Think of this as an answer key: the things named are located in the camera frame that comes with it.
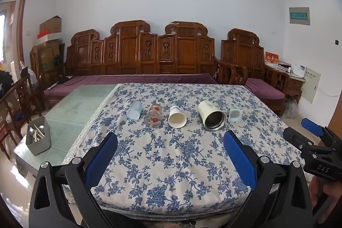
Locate white and red box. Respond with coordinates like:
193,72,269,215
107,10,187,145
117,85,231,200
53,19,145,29
37,32,62,44

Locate clear plastic bag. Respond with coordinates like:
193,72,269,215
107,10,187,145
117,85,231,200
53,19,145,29
283,97,298,119

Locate wooden door frame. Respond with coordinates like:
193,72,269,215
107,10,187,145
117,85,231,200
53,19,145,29
11,0,35,76

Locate brown cardboard box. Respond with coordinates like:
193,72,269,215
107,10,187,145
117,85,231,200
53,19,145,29
39,16,62,34

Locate wooden chopsticks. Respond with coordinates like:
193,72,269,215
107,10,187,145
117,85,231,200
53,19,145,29
33,125,46,141

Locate beige wall cabinet door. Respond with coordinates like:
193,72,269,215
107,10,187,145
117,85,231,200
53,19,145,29
300,67,321,104

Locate wooden side chair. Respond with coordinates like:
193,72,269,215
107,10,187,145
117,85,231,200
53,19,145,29
0,74,45,160

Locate white desk phone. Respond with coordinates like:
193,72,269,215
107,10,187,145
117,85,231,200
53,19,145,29
291,63,308,77

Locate blue floral tablecloth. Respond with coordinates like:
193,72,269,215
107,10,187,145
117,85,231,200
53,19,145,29
63,83,305,215

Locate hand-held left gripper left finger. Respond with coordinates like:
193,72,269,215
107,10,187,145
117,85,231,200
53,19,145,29
28,132,119,228

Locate white paper cup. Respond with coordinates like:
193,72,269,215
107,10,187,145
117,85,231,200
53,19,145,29
168,105,187,129

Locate cream tumbler cup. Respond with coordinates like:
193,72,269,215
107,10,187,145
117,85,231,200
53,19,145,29
198,100,226,132

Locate flower print glass cup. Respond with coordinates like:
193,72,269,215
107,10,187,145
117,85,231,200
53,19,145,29
144,103,163,128

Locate light blue cup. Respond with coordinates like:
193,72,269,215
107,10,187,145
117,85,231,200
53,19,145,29
126,101,142,121

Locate long purple seat cushion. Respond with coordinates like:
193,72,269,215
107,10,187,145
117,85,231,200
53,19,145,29
43,73,220,97

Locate large cardboard box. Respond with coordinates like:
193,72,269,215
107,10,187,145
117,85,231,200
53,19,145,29
34,40,65,80

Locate small white square cup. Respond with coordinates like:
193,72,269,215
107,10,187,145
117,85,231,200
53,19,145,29
227,107,242,122

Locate person's right hand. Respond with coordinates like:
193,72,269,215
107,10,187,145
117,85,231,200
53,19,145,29
308,176,342,220

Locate white wall panel box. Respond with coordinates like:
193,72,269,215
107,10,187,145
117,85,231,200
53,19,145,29
289,6,311,26

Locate wooden side table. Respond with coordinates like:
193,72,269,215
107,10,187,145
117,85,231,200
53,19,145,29
264,62,305,104

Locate carved wooden armchair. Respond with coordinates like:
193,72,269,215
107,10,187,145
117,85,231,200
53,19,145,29
221,28,292,117

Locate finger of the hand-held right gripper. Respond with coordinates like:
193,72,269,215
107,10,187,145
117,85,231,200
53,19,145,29
301,118,342,147
283,127,315,151

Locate black bag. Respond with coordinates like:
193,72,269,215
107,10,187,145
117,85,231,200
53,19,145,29
0,70,14,100

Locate carved wooden sofa bench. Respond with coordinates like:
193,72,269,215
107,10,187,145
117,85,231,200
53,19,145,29
40,20,249,111

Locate grey utensil container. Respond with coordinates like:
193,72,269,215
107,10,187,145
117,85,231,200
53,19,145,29
26,116,52,156

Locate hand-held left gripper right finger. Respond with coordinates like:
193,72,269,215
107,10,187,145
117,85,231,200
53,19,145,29
223,130,314,228

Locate red gift box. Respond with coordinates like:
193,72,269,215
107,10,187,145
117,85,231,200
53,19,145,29
265,52,279,65

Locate short purple seat cushion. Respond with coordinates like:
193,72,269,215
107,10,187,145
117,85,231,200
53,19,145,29
244,78,286,100

